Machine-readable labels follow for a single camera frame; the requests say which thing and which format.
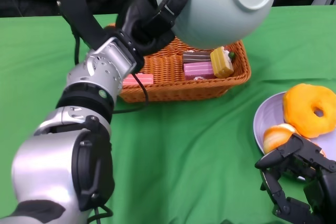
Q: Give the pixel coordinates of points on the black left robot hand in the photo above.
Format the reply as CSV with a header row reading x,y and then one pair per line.
x,y
141,24

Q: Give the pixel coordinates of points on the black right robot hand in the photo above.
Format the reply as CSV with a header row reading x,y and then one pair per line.
x,y
320,182

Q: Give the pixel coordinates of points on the slim pink cherry cake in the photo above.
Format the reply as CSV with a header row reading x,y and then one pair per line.
x,y
137,79

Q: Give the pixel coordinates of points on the chocolate layered cake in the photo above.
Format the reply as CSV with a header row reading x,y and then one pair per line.
x,y
195,56

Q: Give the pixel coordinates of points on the striped croissant bread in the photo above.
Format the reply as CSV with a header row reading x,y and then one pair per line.
x,y
275,137

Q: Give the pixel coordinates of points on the pink layered cake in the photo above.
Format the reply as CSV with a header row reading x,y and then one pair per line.
x,y
198,70

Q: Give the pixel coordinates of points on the pale green bowl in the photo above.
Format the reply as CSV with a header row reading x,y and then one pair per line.
x,y
215,11

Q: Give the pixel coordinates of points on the orange donut bread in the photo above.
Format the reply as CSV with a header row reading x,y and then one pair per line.
x,y
296,111

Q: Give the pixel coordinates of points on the yellow cake slice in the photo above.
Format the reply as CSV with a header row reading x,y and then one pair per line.
x,y
220,62

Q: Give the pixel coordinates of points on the orange wicker basket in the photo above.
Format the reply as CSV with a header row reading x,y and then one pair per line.
x,y
170,90

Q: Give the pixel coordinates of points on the lavender plate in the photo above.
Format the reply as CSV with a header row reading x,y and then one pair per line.
x,y
270,113

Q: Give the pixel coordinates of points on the green tablecloth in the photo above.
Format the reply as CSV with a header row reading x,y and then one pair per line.
x,y
197,142

